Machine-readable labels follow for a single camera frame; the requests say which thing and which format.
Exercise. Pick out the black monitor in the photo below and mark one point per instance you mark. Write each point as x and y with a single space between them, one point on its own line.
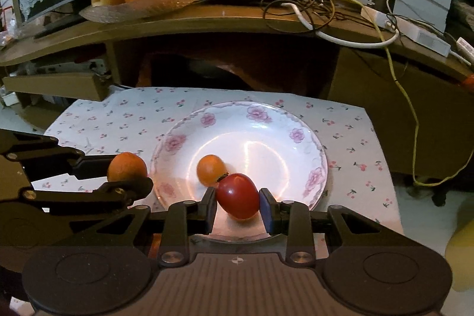
55 14

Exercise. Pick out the wooden desk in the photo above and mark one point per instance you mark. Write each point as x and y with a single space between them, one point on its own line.
229 18

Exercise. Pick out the long cardboard box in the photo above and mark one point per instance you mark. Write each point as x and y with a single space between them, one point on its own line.
55 86

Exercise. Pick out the red tomato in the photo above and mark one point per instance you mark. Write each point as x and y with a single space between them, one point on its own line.
237 196

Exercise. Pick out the white floral plate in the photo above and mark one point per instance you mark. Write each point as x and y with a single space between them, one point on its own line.
259 145

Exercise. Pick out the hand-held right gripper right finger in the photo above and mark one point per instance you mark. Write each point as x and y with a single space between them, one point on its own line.
267 212

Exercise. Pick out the small orange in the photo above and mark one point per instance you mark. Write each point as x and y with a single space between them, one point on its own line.
210 170
127 167

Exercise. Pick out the black plug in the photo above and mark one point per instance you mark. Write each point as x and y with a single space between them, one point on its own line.
381 3

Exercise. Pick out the white power strip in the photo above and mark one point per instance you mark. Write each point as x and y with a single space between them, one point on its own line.
414 31

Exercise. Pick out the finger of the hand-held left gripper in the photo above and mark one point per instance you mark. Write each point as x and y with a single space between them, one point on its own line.
55 153
92 195

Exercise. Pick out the white adapter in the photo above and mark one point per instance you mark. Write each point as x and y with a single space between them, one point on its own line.
466 49

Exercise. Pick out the glass fruit dish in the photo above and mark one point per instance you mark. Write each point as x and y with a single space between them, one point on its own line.
122 10

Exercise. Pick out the yellow green cushion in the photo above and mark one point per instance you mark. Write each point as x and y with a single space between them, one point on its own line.
462 256

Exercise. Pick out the cherry print cloth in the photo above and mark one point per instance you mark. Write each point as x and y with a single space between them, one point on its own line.
111 123

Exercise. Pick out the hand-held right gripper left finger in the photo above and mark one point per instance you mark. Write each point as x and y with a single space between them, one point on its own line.
209 206

